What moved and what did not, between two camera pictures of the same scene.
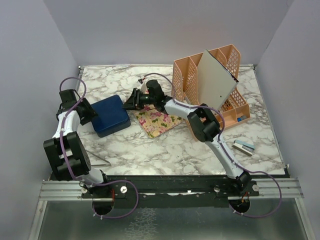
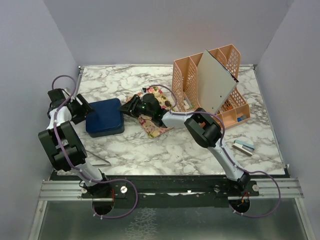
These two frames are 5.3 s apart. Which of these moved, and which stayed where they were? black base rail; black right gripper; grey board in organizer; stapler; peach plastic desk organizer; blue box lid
Moved: blue box lid; black right gripper
Stayed: black base rail; grey board in organizer; peach plastic desk organizer; stapler
